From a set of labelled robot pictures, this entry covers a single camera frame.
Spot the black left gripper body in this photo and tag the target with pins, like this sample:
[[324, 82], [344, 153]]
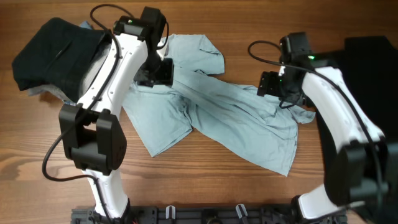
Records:
[[155, 70]]

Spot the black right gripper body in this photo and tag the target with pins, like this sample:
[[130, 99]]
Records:
[[275, 84]]

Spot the light blue t-shirt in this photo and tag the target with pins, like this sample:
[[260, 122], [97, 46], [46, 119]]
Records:
[[255, 128]]

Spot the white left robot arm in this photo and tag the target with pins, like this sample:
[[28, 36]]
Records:
[[92, 136]]

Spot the stack of folded dark clothes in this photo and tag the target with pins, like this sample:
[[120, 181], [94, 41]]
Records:
[[60, 54]]

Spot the black cloth pile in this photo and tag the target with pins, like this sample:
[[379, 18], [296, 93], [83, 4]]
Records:
[[369, 68]]

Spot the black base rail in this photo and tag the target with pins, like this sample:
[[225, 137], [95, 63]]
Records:
[[279, 213]]

